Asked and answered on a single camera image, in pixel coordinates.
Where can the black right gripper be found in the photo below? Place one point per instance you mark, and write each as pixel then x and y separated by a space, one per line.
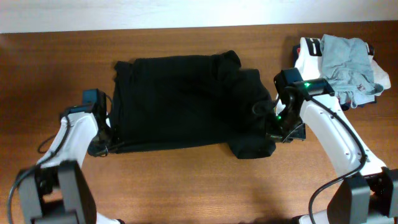
pixel 298 133

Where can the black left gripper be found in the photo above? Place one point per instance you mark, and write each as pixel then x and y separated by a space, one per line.
pixel 96 151

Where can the black t-shirt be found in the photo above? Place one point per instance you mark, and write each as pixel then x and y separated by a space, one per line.
pixel 189 101

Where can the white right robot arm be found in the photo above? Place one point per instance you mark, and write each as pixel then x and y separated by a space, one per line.
pixel 365 190

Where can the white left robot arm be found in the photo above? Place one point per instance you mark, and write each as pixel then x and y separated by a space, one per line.
pixel 54 190

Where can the navy red garment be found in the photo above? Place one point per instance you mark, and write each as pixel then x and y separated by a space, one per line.
pixel 363 102

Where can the white garment in pile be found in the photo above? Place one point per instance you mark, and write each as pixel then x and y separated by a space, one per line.
pixel 380 76

